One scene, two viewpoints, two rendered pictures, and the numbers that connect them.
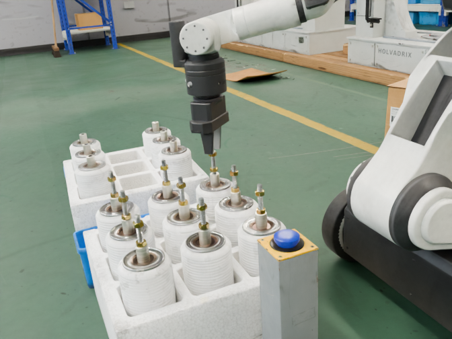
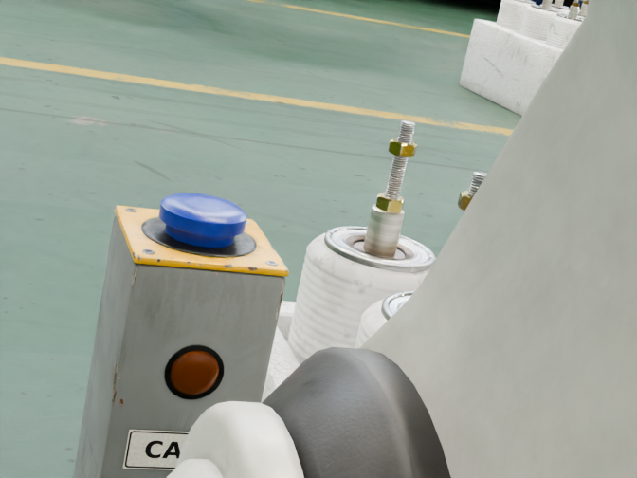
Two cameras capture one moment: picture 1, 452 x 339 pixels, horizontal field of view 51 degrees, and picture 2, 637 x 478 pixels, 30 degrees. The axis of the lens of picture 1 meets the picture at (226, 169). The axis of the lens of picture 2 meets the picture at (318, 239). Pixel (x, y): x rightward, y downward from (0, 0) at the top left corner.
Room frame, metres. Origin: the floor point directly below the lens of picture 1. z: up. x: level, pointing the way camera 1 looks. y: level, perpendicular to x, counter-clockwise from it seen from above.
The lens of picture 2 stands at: (0.71, -0.61, 0.49)
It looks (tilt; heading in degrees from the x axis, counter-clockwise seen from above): 17 degrees down; 92
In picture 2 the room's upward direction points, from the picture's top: 12 degrees clockwise
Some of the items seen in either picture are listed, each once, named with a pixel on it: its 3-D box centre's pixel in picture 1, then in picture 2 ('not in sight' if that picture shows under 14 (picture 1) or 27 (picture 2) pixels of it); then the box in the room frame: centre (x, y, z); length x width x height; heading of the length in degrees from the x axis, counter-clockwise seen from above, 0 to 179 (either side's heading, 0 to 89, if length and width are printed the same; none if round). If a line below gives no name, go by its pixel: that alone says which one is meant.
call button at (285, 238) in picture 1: (286, 240); (201, 225); (0.64, -0.09, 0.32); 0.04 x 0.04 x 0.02
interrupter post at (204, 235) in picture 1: (204, 235); not in sight; (0.77, 0.05, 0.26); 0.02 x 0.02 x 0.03
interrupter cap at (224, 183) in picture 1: (215, 185); not in sight; (1.03, 0.03, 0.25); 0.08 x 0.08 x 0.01
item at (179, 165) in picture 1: (177, 179); not in sight; (1.31, 0.15, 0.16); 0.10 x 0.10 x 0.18
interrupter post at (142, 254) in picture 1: (142, 253); (383, 231); (0.72, 0.16, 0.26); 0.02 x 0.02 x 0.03
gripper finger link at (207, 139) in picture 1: (206, 141); not in sight; (1.01, 0.04, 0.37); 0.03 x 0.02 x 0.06; 64
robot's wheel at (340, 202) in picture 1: (358, 222); not in sight; (1.07, -0.33, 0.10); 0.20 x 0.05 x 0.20; 112
